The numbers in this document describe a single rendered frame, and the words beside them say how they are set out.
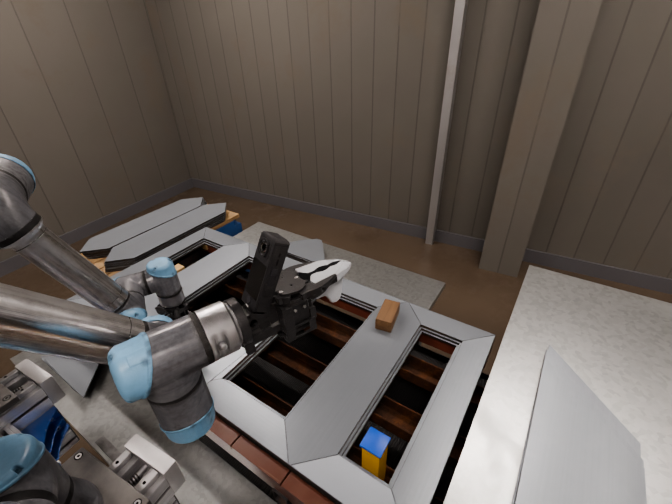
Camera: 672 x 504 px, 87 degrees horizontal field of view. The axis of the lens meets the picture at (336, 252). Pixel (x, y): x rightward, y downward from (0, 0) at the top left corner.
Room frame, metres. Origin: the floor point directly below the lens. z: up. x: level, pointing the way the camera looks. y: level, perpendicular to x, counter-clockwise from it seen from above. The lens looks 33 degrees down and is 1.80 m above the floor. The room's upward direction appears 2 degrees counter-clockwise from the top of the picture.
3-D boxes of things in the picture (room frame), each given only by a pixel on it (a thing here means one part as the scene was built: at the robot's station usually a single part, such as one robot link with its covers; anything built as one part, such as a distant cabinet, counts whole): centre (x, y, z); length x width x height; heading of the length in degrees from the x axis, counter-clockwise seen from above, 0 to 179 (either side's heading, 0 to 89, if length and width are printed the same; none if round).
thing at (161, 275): (0.89, 0.53, 1.15); 0.09 x 0.08 x 0.11; 117
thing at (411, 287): (1.55, 0.06, 0.74); 1.20 x 0.26 x 0.03; 55
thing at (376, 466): (0.50, -0.08, 0.78); 0.05 x 0.05 x 0.19; 55
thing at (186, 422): (0.34, 0.24, 1.34); 0.11 x 0.08 x 0.11; 35
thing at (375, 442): (0.50, -0.08, 0.88); 0.06 x 0.06 x 0.02; 55
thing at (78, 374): (0.95, 1.02, 0.70); 0.39 x 0.12 x 0.04; 55
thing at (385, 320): (0.99, -0.19, 0.87); 0.12 x 0.06 x 0.05; 156
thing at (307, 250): (1.63, 0.18, 0.77); 0.45 x 0.20 x 0.04; 55
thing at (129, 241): (1.82, 0.99, 0.82); 0.80 x 0.40 x 0.06; 145
